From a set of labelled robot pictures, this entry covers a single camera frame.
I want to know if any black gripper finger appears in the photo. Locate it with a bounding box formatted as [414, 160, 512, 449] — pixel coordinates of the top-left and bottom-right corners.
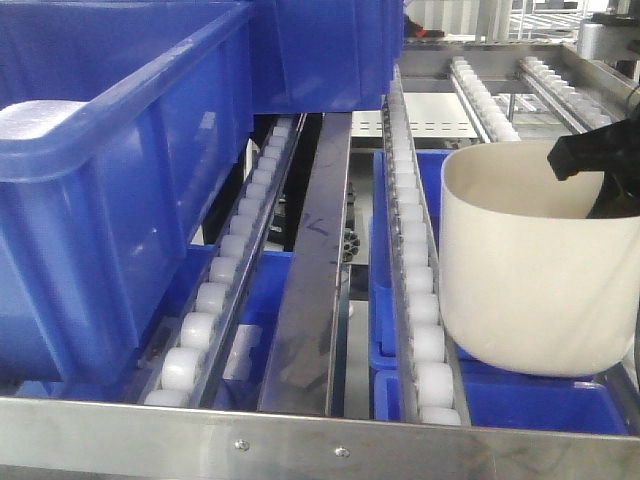
[547, 108, 639, 219]

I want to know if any white plastic bin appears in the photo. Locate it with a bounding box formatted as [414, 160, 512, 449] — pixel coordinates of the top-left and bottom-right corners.
[439, 141, 639, 377]

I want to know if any steel front shelf beam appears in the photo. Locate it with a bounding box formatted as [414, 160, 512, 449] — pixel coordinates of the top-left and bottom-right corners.
[1, 398, 639, 479]

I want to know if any far roller track right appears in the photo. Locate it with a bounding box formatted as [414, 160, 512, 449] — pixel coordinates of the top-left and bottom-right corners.
[520, 56, 612, 133]

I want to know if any roller track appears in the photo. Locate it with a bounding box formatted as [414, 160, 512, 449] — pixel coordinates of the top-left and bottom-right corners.
[382, 67, 470, 426]
[450, 56, 521, 143]
[520, 56, 612, 133]
[136, 114, 306, 408]

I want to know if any far roller track left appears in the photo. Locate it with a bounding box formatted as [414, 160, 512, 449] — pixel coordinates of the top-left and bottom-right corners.
[450, 56, 521, 143]

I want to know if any blue crate lower front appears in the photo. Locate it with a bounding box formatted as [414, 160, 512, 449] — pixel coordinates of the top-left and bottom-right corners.
[374, 361, 632, 435]

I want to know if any middle roller track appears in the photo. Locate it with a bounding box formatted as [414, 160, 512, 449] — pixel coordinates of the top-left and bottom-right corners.
[382, 67, 470, 426]

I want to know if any blue crate lower rear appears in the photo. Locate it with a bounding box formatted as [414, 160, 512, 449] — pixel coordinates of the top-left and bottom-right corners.
[369, 149, 451, 371]

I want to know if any blue crate lower left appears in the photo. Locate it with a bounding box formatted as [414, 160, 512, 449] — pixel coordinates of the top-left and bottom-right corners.
[16, 246, 292, 411]

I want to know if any large blue crate near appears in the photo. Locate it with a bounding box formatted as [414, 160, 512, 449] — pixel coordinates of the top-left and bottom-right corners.
[1, 1, 253, 384]

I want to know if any steel centre divider rail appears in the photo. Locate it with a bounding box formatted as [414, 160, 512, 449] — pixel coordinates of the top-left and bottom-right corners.
[258, 113, 352, 417]

